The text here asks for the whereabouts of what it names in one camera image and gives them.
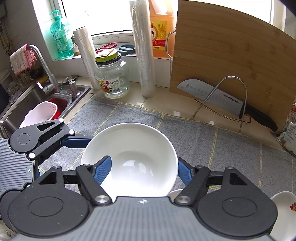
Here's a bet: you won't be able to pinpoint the white bowl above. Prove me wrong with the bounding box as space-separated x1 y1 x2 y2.
81 123 178 200

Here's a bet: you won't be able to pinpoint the stacked white plates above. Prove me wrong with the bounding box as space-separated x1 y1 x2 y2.
270 191 296 240

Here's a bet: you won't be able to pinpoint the steel sink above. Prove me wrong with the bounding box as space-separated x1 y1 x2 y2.
1 84 91 138

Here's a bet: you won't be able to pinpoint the white pink container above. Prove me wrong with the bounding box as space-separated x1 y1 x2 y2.
19 101 58 128

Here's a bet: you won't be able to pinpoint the steel faucet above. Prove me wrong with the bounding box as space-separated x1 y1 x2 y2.
27 45 62 92

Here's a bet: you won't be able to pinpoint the grey checked table mat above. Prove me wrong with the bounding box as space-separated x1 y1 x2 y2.
36 95 296 200

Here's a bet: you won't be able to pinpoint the pink dish cloth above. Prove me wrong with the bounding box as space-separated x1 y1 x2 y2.
10 44 37 76

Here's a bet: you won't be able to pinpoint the green soap bottle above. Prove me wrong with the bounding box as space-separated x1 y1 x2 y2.
50 9 74 59

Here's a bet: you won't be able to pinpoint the food packet bag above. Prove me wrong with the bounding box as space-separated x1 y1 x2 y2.
276 99 296 157

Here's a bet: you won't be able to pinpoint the glass jar green lid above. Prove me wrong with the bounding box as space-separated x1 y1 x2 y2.
94 49 130 99

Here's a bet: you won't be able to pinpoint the plastic wrap roll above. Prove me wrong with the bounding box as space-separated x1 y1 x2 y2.
129 1 156 97
73 27 100 90

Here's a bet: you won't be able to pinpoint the red lid on sill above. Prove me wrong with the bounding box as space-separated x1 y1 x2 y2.
95 42 117 53

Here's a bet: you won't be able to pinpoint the teal lid on sill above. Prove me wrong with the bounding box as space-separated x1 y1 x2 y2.
117 44 135 56

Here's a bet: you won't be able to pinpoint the bamboo cutting board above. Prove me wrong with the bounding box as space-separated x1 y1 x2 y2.
170 1 295 128

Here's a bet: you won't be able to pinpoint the metal wire rack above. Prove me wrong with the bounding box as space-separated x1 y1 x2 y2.
191 75 248 132

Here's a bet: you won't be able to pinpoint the kitchen knife black handle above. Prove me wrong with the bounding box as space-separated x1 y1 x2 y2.
177 79 278 132

